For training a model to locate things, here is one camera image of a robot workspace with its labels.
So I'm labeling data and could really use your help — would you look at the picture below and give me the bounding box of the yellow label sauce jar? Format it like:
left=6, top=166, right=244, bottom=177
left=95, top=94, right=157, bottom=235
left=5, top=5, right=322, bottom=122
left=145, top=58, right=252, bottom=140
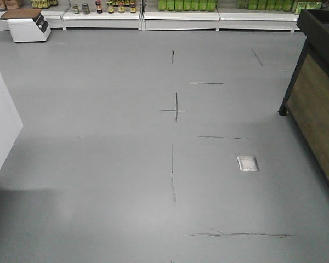
left=106, top=1, right=114, bottom=14

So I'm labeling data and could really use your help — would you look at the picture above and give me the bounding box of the red lid dark sauce jar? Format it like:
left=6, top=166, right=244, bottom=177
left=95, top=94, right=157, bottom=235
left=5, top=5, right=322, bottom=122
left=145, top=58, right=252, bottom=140
left=95, top=0, right=103, bottom=14

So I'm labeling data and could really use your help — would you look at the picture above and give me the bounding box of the white store shelf unit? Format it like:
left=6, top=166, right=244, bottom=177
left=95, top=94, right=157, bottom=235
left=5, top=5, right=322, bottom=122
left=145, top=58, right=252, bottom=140
left=0, top=0, right=305, bottom=33

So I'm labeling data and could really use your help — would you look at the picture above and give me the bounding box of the metal floor outlet plate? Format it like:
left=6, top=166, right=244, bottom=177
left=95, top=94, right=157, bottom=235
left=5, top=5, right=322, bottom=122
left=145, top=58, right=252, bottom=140
left=237, top=156, right=260, bottom=172

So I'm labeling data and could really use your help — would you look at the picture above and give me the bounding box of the dark lid glass jar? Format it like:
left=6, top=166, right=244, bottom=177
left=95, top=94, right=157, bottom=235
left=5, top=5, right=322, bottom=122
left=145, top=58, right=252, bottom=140
left=82, top=3, right=90, bottom=15

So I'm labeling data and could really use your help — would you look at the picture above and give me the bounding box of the green lid glass jar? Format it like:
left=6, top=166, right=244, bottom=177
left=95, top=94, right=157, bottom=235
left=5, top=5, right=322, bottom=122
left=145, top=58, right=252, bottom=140
left=72, top=4, right=80, bottom=14

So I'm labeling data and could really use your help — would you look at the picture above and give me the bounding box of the white box appliance wooden top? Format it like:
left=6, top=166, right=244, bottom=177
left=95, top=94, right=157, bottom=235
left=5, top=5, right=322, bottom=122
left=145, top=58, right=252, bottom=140
left=2, top=8, right=51, bottom=43

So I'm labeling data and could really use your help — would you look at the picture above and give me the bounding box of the black wooden produce stand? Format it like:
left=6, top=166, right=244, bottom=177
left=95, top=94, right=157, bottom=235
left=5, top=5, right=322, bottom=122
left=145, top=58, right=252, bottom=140
left=278, top=9, right=329, bottom=186

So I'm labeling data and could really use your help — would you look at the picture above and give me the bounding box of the red lid yellow label jar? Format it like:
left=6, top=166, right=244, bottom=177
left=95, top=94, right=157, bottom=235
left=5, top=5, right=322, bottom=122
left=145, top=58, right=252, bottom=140
left=129, top=2, right=137, bottom=14

